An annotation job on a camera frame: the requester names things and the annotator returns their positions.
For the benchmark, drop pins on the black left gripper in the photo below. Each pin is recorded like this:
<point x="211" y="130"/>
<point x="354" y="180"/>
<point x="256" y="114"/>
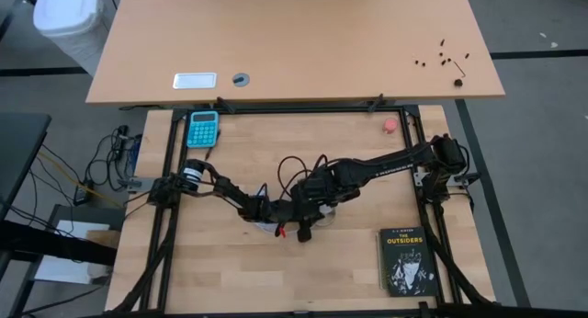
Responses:
<point x="303" y="217"/>

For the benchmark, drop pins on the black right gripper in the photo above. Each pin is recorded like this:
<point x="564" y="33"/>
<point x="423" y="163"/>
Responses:
<point x="331" y="185"/>

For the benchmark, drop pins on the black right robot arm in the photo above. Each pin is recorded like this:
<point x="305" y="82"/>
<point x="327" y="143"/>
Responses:
<point x="395" y="164"/>

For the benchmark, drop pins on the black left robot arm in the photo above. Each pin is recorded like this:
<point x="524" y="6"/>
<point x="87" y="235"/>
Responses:
<point x="229" y="189"/>

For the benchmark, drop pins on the small red box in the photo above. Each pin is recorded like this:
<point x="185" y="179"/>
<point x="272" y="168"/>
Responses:
<point x="390" y="126"/>

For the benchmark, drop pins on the black Outsiders book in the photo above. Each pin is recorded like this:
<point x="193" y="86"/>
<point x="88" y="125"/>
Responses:
<point x="409" y="263"/>

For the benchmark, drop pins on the teal calculator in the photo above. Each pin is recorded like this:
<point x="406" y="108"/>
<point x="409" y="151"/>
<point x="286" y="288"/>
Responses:
<point x="202" y="129"/>

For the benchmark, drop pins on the beige wooden desk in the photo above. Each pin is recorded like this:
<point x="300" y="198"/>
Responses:
<point x="298" y="37"/>

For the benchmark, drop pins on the small black knob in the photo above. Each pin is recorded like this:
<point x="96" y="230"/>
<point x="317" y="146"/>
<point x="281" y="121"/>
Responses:
<point x="458" y="82"/>

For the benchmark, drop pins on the silver rectangular desk plate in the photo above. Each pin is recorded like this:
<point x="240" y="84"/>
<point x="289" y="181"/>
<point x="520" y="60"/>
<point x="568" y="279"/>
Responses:
<point x="195" y="81"/>

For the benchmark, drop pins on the black allen key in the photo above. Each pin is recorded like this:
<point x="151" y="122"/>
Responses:
<point x="460" y="69"/>

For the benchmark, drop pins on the black power adapter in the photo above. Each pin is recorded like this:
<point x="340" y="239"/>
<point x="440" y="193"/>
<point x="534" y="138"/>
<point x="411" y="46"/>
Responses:
<point x="82" y="196"/>

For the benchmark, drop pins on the white board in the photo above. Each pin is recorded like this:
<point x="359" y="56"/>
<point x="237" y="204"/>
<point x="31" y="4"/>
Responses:
<point x="69" y="258"/>

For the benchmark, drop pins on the black beam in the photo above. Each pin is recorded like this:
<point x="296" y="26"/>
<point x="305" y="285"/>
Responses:
<point x="55" y="244"/>

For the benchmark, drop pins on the black side table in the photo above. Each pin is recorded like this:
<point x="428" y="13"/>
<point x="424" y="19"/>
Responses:
<point x="20" y="148"/>

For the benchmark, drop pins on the white trash bin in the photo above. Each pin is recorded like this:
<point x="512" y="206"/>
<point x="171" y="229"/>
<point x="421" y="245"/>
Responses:
<point x="69" y="19"/>

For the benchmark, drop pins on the black aluminium table frame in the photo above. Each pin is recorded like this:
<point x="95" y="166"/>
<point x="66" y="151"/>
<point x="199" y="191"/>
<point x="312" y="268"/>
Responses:
<point x="298" y="110"/>

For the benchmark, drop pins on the black frame clamp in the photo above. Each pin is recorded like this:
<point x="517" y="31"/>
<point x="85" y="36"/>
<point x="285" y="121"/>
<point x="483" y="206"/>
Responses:
<point x="225" y="104"/>
<point x="376" y="102"/>

